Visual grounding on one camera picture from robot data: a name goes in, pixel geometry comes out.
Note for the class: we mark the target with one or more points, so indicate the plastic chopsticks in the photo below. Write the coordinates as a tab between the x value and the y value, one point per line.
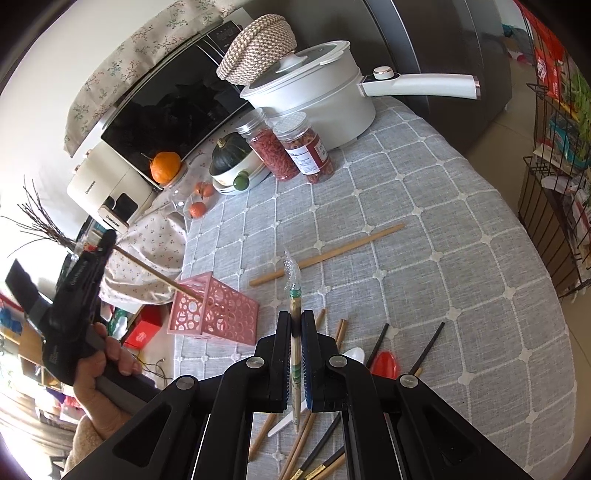
295	300

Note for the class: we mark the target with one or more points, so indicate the grey refrigerator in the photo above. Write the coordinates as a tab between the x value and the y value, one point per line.
438	41

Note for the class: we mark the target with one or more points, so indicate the white plastic spoon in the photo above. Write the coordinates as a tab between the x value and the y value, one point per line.
353	356

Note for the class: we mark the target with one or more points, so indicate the dark green squash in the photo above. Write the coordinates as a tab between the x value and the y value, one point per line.
228	154

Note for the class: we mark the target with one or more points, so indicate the small green fruit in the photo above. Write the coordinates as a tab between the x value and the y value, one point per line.
240	181

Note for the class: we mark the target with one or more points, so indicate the person's left hand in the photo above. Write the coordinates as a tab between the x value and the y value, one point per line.
87	397

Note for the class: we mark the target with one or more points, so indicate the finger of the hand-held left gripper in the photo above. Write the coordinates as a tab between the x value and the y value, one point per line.
107	242

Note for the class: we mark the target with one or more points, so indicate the red plastic spoon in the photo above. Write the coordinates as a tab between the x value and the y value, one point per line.
385	364

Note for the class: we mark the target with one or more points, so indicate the goji berry jar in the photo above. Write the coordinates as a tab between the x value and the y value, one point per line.
272	152

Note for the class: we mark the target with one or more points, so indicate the white air fryer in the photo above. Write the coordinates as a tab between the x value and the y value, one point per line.
97	180

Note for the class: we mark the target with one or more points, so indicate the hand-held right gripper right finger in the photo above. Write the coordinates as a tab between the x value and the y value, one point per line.
310	360

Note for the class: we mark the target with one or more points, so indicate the black microwave oven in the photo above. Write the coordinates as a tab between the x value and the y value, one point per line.
161	106

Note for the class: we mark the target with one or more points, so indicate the floral cover cloth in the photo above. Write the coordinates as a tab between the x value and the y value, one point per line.
124	50

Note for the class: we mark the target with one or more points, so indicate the stack of snack packets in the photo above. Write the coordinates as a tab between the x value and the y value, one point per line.
568	134

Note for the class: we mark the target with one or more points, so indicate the large orange tangerine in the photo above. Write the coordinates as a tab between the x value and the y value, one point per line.
165	167

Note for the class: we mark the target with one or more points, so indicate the small orange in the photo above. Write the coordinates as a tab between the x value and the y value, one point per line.
197	210
204	189

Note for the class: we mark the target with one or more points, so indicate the grey checked tablecloth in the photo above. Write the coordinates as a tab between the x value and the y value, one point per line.
415	277

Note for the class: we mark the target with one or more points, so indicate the cherry print cloth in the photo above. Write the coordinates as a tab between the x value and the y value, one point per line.
147	240

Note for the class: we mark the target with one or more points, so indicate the white electric pot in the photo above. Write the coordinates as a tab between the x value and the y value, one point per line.
318	106

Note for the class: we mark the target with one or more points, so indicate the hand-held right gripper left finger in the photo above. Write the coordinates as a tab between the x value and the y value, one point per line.
284	360

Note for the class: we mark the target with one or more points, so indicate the stacked white bowls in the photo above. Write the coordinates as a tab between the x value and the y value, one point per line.
258	182

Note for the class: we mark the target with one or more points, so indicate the glass jar with wooden lid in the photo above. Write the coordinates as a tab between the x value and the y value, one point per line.
180	198

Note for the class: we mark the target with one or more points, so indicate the pink perforated utensil holder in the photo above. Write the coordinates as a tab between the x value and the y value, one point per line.
217	314

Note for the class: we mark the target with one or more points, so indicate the black chopstick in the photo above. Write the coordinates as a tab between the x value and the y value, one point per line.
429	344
378	344
330	459
323	436

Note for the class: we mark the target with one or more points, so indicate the white flower print bowl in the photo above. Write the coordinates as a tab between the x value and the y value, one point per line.
249	168

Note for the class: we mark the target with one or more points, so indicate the wooden chopstick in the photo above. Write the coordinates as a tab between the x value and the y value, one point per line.
295	450
320	318
323	256
262	437
147	267
340	332

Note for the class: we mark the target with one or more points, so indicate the red box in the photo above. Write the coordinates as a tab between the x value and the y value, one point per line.
143	332

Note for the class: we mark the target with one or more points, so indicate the person's left forearm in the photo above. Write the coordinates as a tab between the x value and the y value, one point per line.
85	445

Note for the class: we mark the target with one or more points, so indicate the dried twig bunch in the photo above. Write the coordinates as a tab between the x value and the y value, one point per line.
41	226

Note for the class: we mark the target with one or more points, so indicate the woven basket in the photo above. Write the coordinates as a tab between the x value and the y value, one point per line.
258	50

